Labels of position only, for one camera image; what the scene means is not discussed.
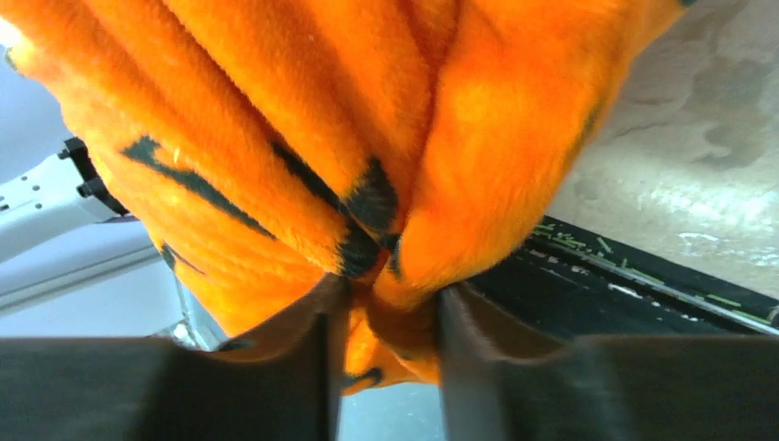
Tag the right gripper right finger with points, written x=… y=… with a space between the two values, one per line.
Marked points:
x=504 y=380

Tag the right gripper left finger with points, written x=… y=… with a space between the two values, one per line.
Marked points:
x=280 y=381

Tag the orange patterned pillowcase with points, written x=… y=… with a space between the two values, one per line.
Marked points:
x=402 y=145

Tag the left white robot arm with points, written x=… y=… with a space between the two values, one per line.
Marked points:
x=62 y=193

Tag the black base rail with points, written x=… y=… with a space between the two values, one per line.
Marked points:
x=567 y=281

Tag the aluminium frame rail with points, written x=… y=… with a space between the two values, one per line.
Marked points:
x=103 y=280

